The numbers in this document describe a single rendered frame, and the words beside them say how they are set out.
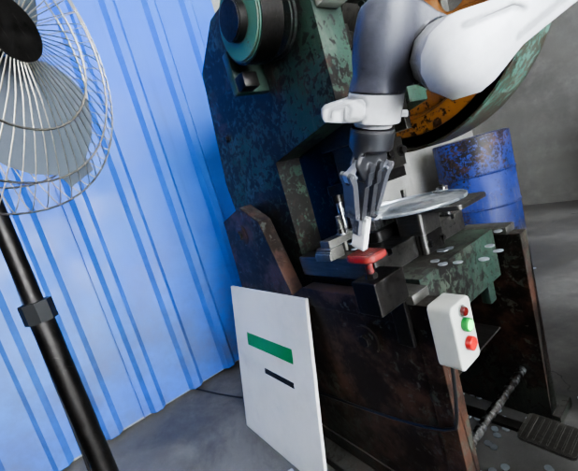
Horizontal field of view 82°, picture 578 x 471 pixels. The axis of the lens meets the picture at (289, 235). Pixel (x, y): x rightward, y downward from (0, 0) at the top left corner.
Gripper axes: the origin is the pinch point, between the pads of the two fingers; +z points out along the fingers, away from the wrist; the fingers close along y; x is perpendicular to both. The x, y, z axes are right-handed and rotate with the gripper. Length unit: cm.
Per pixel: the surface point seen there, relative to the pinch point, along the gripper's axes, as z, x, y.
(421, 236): 11.7, 1.1, 28.2
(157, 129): 3, 147, 15
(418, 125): -8, 29, 66
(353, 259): 4.7, -0.9, -2.9
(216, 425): 113, 54, -16
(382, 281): 8.2, -6.7, -0.4
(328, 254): 16.0, 15.7, 8.4
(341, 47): -32.5, 26.2, 20.4
